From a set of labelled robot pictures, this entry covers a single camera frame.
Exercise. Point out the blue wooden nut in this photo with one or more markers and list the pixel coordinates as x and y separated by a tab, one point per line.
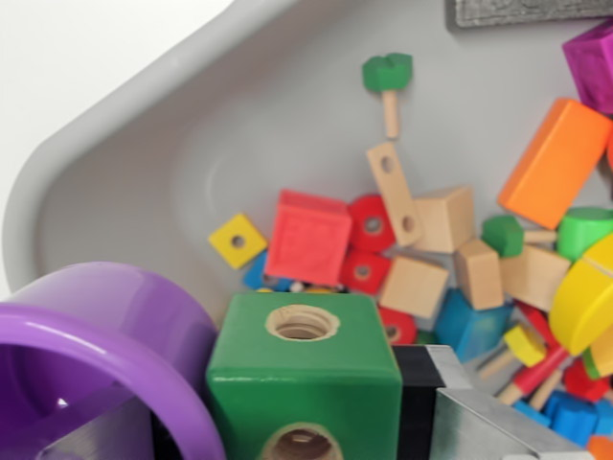
574	419

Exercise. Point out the red wooden cube with holes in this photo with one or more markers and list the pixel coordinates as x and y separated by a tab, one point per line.
364	270

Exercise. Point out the natural wood cube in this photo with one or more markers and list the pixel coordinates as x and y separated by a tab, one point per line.
414	287
443	220

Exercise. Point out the blue wooden bolt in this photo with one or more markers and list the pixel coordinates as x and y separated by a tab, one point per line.
531	412

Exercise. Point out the green wooden block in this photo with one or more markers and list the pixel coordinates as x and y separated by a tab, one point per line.
426	338

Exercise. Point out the black metal gripper left finger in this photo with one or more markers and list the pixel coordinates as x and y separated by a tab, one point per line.
105	436

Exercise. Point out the blue toy piece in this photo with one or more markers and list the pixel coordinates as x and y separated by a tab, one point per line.
256	275

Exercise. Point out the grey plastic bin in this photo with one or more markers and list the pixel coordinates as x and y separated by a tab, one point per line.
143	167

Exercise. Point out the red wooden toy screwdriver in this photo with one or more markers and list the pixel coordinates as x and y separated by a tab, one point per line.
541	371

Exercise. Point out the natural wood block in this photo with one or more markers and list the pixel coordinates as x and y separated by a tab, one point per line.
534	278
479	273

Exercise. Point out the green wooden cylinder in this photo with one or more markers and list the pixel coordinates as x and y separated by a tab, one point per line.
584	232

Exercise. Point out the black metal gripper right finger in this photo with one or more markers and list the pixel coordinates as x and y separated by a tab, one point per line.
460	421

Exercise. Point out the red textured block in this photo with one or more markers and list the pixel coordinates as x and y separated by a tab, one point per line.
309	239

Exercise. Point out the teal blue wooden block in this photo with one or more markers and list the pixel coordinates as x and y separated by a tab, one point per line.
471	326

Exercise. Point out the yellow square nut with hole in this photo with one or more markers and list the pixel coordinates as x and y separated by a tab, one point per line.
238	241

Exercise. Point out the purple plastic cup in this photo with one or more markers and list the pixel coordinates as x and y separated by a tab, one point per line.
120	306

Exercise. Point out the yellow segmented wooden bar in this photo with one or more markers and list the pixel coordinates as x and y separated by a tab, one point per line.
601	361

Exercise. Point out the yellow wooden bolt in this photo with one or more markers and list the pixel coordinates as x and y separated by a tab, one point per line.
524	345

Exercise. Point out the magenta textured block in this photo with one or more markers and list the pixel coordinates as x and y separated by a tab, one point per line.
594	67

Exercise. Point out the yellow wooden banana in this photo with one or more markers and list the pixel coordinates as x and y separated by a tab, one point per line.
584	302

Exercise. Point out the orange wooden rectangular block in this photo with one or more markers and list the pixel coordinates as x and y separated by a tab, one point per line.
555	163

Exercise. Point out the grey textured flat plate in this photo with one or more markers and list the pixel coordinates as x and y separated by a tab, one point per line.
527	12

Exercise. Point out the green wooden cube with holes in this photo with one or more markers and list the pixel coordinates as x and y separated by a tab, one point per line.
306	383

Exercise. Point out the red wooden cylinder with hole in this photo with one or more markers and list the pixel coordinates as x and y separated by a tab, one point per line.
397	326
371	223

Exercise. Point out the red wooden bolt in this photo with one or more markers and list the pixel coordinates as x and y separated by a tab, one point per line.
586	383

